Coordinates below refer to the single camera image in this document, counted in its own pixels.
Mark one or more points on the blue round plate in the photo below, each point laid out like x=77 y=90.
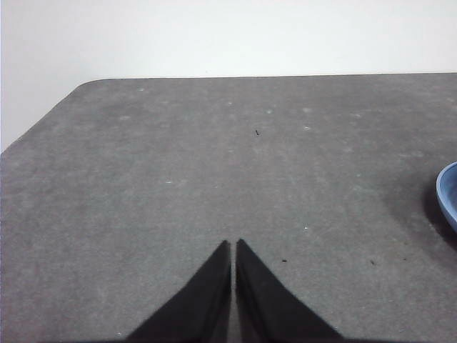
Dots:
x=449 y=193

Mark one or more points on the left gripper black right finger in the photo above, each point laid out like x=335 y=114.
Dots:
x=267 y=307

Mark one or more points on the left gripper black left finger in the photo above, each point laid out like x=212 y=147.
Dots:
x=200 y=307

